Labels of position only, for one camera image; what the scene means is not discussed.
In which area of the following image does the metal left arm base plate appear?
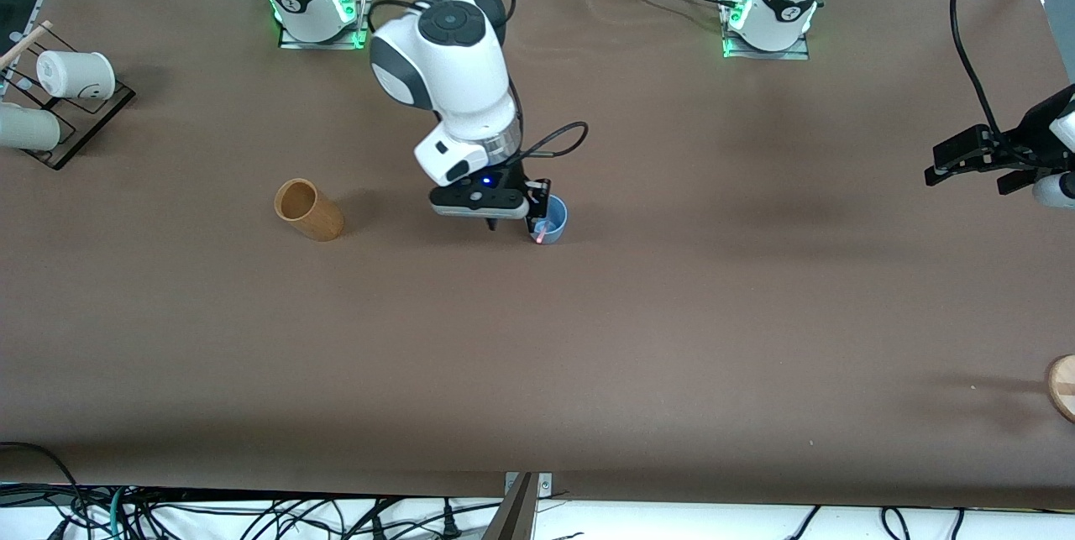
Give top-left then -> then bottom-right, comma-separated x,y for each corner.
721,0 -> 812,61

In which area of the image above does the black wire cup rack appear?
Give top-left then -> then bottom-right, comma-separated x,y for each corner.
0,26 -> 137,172

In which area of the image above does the brown bamboo cup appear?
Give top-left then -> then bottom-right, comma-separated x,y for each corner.
274,178 -> 345,243

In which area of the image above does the white cup with print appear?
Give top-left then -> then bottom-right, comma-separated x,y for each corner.
35,50 -> 117,102

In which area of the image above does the black floor cable bundle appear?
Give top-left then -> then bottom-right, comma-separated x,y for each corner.
0,441 -> 505,540

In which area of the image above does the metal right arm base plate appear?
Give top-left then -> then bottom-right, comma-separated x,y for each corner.
278,0 -> 372,51

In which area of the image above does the metal table bracket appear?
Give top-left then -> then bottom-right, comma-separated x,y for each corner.
483,471 -> 555,540

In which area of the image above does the blue cup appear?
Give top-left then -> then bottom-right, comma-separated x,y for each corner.
529,193 -> 569,246

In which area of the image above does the round wooden disc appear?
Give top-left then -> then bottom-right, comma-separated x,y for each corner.
1045,354 -> 1075,423

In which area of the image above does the plain white cup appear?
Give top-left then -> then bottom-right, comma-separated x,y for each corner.
0,101 -> 62,152

